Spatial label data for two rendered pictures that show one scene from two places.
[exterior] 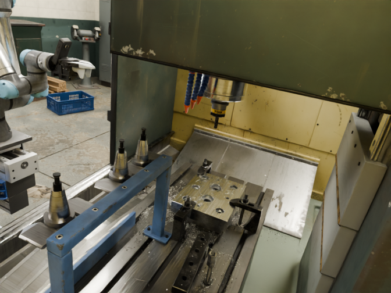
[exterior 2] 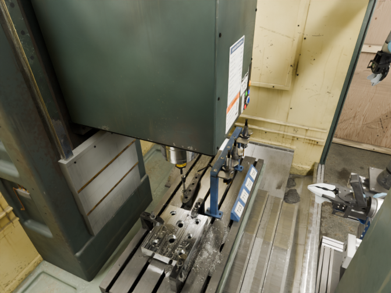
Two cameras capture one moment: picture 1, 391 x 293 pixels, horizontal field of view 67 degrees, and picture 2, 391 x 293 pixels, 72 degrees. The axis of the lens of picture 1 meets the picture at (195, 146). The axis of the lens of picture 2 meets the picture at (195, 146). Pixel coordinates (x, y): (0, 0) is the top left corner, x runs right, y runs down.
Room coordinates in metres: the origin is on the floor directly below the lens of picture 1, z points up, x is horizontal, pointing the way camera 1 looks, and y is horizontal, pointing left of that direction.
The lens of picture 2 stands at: (1.89, 0.09, 2.12)
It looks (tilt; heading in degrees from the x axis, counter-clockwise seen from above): 35 degrees down; 185
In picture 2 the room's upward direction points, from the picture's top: 2 degrees counter-clockwise
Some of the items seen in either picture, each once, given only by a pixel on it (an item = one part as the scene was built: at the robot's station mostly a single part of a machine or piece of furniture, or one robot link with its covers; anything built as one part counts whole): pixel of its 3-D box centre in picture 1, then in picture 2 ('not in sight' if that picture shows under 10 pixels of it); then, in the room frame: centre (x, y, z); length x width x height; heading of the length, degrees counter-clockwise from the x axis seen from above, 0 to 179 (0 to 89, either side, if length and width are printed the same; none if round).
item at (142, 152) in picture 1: (142, 149); (228, 161); (0.82, 0.16, 1.26); 0.04 x 0.04 x 0.07
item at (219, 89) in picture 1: (224, 77); (178, 141); (0.97, -0.06, 1.48); 0.16 x 0.16 x 0.12
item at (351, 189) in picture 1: (335, 205); (110, 174); (0.82, -0.48, 1.16); 0.48 x 0.05 x 0.51; 160
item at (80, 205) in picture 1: (78, 206); (242, 140); (0.56, 0.25, 1.21); 0.07 x 0.05 x 0.01; 70
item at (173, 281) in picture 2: (203, 172); (179, 269); (1.24, -0.06, 0.97); 0.13 x 0.03 x 0.15; 160
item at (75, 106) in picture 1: (70, 102); not in sight; (4.39, 2.04, 0.11); 0.62 x 0.42 x 0.22; 143
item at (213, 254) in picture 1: (210, 267); (183, 182); (0.68, -0.10, 0.96); 0.03 x 0.03 x 0.13
